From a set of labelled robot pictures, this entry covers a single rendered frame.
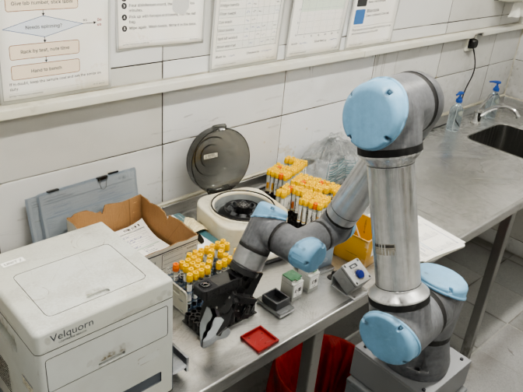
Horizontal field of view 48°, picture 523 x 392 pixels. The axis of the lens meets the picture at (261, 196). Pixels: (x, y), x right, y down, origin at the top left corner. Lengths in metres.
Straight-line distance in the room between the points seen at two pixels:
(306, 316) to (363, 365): 0.25
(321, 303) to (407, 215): 0.61
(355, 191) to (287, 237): 0.17
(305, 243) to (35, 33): 0.81
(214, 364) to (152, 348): 0.23
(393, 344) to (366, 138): 0.39
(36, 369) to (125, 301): 0.18
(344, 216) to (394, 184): 0.28
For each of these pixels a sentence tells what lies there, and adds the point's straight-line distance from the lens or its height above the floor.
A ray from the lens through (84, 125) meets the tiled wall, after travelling 1.68.
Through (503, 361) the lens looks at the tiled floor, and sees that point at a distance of 3.05.
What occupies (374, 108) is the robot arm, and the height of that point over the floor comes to 1.54.
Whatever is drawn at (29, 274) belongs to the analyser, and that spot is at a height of 1.17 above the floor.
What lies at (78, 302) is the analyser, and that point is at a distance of 1.10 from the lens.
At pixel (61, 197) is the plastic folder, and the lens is 1.70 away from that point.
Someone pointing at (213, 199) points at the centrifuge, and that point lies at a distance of 1.81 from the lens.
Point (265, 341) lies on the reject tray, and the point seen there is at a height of 0.88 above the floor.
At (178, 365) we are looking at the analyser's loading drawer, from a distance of 1.35.
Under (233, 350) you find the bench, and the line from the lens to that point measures 1.44.
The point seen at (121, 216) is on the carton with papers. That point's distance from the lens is 1.76.
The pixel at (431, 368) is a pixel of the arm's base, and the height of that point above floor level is 0.99.
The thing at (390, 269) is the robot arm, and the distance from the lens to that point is 1.10.
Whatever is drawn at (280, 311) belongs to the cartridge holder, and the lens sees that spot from 1.55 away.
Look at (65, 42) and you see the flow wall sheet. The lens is 1.58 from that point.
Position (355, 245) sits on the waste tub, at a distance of 1.76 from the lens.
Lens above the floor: 1.84
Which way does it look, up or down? 27 degrees down
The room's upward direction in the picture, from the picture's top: 5 degrees clockwise
